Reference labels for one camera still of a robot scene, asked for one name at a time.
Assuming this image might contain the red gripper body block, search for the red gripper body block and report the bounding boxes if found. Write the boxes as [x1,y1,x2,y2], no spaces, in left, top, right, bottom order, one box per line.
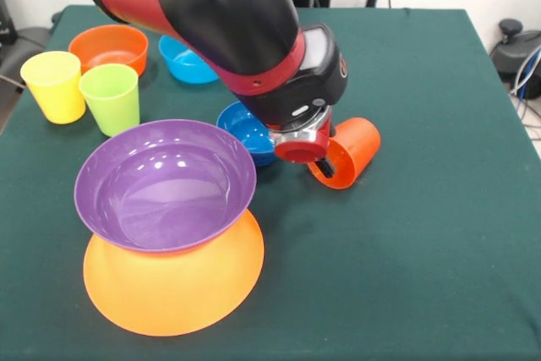
[273,117,332,165]

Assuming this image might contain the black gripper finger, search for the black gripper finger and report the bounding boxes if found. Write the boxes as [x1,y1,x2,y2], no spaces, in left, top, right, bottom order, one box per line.
[316,157,337,179]

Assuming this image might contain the red plastic cup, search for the red plastic cup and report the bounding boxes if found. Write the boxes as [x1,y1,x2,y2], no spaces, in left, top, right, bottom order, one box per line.
[307,117,382,190]

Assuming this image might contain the dark blue plastic bowl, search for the dark blue plastic bowl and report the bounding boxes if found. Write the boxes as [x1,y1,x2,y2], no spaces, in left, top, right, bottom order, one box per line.
[216,101,279,168]

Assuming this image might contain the purple plastic bowl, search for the purple plastic bowl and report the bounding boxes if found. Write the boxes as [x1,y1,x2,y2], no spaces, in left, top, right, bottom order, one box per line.
[74,118,258,252]

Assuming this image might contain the large yellow plastic bowl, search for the large yellow plastic bowl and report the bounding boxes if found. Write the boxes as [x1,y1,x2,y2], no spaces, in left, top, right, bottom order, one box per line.
[82,207,266,338]

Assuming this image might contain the dark green tablecloth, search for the dark green tablecloth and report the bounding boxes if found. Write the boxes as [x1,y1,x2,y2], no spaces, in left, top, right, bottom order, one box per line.
[0,4,541,361]

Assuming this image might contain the light blue plastic bowl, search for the light blue plastic bowl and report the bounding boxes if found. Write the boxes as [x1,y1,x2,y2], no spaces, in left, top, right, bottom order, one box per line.
[158,34,221,85]

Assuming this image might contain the green plastic cup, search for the green plastic cup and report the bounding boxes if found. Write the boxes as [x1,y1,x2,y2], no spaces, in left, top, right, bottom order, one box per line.
[78,63,141,138]

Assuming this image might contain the orange-red plastic bowl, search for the orange-red plastic bowl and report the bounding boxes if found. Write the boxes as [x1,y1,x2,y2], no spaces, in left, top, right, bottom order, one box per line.
[68,24,150,79]

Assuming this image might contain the yellow plastic cup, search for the yellow plastic cup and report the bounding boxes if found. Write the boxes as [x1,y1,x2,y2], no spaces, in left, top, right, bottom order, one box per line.
[19,51,87,125]

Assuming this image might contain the tangle of floor cables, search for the tangle of floor cables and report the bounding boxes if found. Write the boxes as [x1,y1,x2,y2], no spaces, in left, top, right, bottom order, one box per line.
[509,47,541,142]

